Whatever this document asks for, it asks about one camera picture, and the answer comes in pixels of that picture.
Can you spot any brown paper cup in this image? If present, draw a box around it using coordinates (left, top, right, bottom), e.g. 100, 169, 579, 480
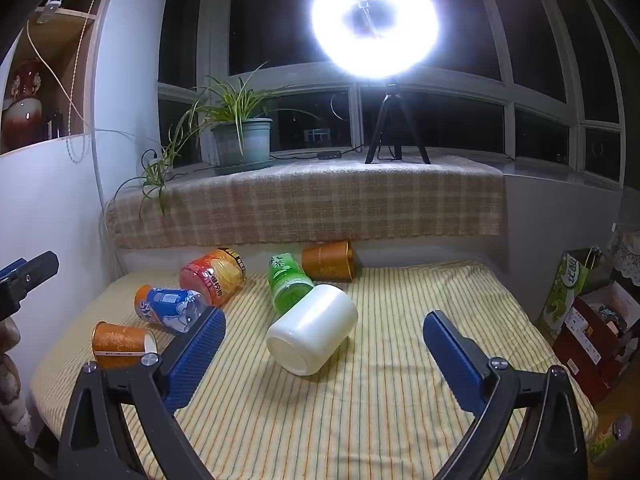
301, 240, 356, 282

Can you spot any red cardboard box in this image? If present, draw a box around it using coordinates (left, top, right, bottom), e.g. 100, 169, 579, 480
552, 280, 640, 406

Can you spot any green plastic bottle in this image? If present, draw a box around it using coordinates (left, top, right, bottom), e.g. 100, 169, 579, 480
268, 253, 316, 317

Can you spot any red ceramic vase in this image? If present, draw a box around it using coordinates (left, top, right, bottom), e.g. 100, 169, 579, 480
1, 58, 49, 152

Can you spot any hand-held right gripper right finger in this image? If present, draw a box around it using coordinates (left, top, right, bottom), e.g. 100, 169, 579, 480
423, 310, 589, 480

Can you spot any red orange snack canister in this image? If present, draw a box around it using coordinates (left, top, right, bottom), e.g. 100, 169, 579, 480
179, 247, 248, 308

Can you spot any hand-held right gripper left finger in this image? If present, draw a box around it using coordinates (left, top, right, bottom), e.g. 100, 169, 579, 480
58, 306, 227, 480

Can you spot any wooden shelf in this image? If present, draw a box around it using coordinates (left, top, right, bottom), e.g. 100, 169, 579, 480
0, 0, 126, 157

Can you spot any yellow striped bed sheet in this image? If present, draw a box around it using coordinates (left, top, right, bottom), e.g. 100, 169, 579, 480
29, 259, 599, 480

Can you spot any black power cable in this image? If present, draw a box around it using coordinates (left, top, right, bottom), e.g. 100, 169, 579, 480
140, 143, 366, 181

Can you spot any black tripod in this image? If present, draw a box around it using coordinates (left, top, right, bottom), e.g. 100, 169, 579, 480
364, 81, 432, 166

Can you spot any white lace cloth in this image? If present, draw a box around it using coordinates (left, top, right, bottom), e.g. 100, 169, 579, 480
611, 230, 640, 287

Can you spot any orange paper cup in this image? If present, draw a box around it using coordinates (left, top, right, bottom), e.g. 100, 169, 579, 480
91, 321, 158, 371

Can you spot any ring light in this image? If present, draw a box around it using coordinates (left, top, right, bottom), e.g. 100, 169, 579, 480
311, 0, 442, 81

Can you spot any white cup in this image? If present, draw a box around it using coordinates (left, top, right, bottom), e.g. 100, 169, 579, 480
265, 284, 359, 375

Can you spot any green snack packet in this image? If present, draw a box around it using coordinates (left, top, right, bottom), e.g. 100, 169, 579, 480
588, 414, 633, 464

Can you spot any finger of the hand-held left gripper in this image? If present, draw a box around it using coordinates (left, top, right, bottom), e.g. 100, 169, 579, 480
0, 251, 60, 321

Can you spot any plaid beige blanket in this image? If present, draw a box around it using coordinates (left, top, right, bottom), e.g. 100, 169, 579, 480
104, 155, 505, 250

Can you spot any potted spider plant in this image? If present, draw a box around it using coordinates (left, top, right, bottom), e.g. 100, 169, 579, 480
114, 62, 321, 217

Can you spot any green paper bag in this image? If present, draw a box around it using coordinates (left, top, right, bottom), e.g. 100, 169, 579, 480
536, 247, 606, 345

